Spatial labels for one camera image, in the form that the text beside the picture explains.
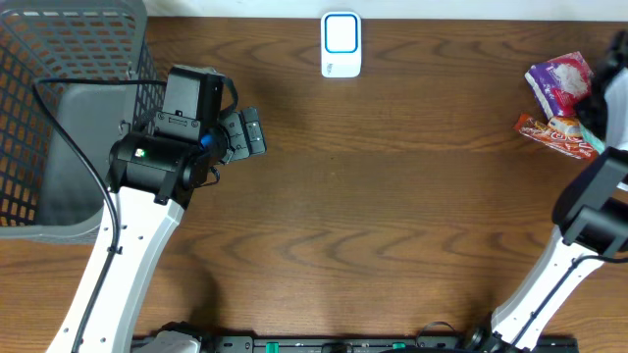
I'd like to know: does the purple snack packet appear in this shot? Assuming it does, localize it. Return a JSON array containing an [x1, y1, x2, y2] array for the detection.
[[524, 51, 594, 119]]

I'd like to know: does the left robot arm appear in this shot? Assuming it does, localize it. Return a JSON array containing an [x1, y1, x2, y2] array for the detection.
[[48, 65, 267, 352]]

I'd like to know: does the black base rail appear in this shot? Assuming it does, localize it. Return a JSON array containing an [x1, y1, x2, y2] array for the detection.
[[131, 333, 581, 353]]

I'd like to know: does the grey plastic mesh basket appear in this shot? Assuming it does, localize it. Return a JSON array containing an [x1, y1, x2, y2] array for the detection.
[[1, 1, 164, 244]]

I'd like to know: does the teal wet wipes packet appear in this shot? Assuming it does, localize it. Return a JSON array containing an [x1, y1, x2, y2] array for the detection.
[[579, 122, 605, 154]]

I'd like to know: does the orange tissue packet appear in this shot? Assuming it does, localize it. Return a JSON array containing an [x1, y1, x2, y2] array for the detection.
[[548, 117, 583, 138]]

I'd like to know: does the white barcode scanner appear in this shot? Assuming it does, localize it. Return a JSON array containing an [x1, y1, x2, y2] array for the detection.
[[320, 11, 362, 78]]

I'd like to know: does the orange-red snack bar wrapper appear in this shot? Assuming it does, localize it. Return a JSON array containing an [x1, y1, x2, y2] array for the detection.
[[513, 114, 598, 160]]

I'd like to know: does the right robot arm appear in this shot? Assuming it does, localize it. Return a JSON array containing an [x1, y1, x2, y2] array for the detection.
[[461, 31, 627, 352]]

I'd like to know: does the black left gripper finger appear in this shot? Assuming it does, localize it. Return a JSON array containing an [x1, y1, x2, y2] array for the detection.
[[221, 113, 250, 162], [241, 107, 267, 156]]

